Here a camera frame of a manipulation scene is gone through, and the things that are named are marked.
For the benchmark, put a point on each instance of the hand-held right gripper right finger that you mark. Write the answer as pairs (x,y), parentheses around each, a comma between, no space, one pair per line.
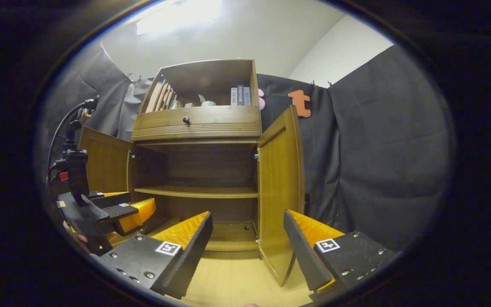
(303,256)

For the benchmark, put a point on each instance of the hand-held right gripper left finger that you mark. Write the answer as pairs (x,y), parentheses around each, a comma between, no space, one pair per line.
(194,251)

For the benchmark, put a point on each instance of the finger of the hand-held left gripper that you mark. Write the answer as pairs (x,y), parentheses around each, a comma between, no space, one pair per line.
(111,198)
(139,211)

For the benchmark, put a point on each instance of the wooden cabinet door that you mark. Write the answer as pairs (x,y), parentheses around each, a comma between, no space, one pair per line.
(105,162)
(279,183)

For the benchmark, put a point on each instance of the wooden double-door shoe cabinet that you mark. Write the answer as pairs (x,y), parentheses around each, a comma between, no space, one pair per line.
(211,76)

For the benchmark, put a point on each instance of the wooden cabinet drawer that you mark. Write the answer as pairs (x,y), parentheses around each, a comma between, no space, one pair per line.
(220,116)

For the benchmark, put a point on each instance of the wooden inner shelf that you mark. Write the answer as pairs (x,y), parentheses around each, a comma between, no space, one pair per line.
(194,192)

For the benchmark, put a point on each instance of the black round drawer knob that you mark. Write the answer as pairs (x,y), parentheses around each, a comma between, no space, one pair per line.
(186,120)

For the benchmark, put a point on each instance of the small metallic cup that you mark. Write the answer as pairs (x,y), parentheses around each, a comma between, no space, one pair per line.
(175,105)

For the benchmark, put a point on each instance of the white cup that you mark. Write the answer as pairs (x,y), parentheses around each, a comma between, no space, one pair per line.
(208,102)

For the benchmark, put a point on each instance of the black backdrop cloth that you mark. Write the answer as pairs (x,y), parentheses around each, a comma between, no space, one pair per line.
(377,149)

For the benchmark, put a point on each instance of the grey book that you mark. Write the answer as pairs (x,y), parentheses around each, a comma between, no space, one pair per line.
(234,97)

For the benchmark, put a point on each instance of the light blue book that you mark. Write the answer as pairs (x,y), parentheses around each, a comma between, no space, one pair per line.
(246,96)

